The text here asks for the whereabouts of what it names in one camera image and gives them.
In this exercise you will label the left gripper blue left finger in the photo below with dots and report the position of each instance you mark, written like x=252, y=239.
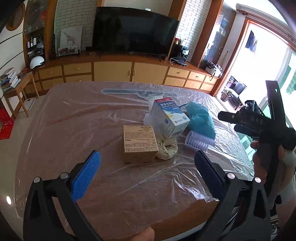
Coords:
x=83, y=174

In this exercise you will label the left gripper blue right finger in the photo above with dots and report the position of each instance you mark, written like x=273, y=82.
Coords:
x=212, y=174

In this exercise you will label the purple hair roller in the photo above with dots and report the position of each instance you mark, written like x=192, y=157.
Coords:
x=197, y=141

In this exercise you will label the brown cardboard box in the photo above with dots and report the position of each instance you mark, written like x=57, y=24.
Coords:
x=140, y=145

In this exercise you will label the person left hand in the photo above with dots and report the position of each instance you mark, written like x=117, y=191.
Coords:
x=146, y=235

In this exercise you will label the white blue medicine box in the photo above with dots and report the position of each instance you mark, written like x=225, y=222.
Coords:
x=168, y=118

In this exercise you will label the translucent plastic container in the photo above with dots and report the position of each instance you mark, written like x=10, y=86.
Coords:
x=147, y=119

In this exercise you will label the red plastic crate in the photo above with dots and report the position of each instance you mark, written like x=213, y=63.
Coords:
x=7, y=124

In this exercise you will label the small wooden side table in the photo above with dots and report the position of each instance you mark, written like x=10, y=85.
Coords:
x=25, y=80

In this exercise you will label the black coffee machine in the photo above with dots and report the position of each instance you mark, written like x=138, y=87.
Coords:
x=182, y=54

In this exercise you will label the stack of books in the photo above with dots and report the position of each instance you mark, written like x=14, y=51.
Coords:
x=9, y=79

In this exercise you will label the white helmet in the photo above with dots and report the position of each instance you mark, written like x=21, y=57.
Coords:
x=36, y=61

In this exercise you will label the giraffe picture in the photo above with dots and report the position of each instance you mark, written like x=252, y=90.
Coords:
x=71, y=36

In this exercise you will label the black flat screen television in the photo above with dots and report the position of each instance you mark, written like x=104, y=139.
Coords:
x=124, y=30

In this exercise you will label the blue drawstring bag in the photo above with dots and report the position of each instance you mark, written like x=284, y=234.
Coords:
x=200, y=120

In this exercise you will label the flower picture frame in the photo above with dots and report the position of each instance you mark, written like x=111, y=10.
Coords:
x=67, y=50

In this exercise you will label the round wooden wall frame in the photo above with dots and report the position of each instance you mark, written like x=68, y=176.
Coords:
x=16, y=18

